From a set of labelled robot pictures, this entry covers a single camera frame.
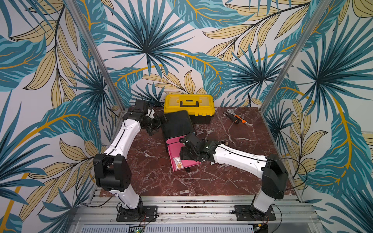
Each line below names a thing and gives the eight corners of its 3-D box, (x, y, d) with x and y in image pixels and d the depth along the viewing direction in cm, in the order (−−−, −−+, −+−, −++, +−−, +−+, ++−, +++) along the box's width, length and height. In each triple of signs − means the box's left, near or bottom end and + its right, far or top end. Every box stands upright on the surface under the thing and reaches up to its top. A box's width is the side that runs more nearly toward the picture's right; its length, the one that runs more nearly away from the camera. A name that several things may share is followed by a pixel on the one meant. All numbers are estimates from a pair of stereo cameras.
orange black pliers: (241, 128, 111) (242, 126, 109) (223, 113, 120) (223, 111, 118) (247, 124, 114) (248, 122, 112) (229, 110, 123) (229, 108, 121)
